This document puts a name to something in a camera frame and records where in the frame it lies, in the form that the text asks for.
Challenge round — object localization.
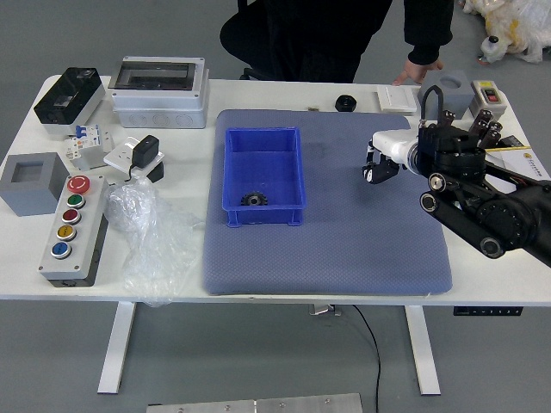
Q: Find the plush toy in plastic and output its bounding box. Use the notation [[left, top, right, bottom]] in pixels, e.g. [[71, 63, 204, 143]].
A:
[[458, 0, 551, 65]]

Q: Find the white wall socket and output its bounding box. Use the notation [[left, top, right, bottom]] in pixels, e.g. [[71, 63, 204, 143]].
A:
[[102, 136, 167, 178]]

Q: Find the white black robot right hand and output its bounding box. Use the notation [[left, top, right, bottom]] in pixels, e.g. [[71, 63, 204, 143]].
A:
[[361, 130, 419, 187]]

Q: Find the grey square hollow box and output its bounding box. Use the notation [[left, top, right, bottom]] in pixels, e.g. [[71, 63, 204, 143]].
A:
[[0, 151, 71, 218]]

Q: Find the person's left hand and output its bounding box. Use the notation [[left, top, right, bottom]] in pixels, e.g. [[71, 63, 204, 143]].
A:
[[393, 59, 444, 86]]

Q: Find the metal bracket under table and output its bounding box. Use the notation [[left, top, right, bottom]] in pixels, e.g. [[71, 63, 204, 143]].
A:
[[308, 304, 344, 318]]

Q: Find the black power adapter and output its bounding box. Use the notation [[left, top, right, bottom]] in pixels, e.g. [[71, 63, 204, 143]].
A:
[[124, 134, 161, 182]]

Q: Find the black floor cable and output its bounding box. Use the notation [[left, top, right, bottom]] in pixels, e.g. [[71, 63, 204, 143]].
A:
[[352, 305, 383, 413]]

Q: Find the black table control panel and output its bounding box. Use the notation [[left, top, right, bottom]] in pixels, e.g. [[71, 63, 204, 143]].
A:
[[453, 306, 524, 317]]

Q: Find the small flat black adapter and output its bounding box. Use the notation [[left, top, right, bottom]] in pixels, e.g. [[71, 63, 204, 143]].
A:
[[498, 135, 527, 151]]

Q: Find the white wall switch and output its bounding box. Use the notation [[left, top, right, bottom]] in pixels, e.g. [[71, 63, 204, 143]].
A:
[[376, 84, 419, 114]]

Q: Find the big black gear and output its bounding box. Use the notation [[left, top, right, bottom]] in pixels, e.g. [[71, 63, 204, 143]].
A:
[[239, 191, 269, 210]]

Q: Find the blue plastic box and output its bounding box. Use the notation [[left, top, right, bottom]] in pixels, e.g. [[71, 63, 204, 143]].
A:
[[221, 127, 309, 229]]

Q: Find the grey box with round hole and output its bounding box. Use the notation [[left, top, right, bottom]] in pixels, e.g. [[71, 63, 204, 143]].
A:
[[418, 70, 474, 121]]

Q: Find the clear plastic bag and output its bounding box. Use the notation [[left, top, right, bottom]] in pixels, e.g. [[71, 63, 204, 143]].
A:
[[104, 178, 207, 308]]

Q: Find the white blue circuit breaker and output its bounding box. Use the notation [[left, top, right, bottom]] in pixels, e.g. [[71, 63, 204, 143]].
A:
[[73, 123, 102, 151]]

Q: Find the person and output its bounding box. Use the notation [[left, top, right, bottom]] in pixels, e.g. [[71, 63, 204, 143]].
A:
[[220, 0, 397, 83]]

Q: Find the black-lid control enclosure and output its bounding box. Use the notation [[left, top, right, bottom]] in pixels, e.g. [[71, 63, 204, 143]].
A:
[[33, 66, 107, 138]]

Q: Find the grey red-button switch box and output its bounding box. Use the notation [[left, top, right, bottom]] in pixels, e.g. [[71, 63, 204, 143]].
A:
[[468, 79, 505, 121]]

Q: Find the grey five-button control station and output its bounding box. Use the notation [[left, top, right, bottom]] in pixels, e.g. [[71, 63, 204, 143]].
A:
[[37, 174, 109, 288]]

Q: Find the grey windowed distribution box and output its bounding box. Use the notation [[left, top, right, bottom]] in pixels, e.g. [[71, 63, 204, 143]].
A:
[[107, 56, 211, 129]]

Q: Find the yellow white cardboard box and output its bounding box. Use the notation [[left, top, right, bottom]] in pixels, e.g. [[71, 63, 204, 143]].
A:
[[484, 147, 551, 194]]

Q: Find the grey-blue padded mat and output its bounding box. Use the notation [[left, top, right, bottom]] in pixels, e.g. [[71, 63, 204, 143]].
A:
[[201, 108, 454, 297]]

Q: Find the white plastic clip part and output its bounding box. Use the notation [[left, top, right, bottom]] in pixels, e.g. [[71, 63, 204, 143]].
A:
[[64, 136, 92, 172]]

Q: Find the grey metal plate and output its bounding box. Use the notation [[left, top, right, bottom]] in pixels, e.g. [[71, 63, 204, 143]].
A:
[[145, 392, 363, 413]]

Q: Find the white table leg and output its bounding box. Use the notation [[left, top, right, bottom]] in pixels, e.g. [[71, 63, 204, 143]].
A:
[[96, 302, 138, 395], [404, 305, 443, 396]]

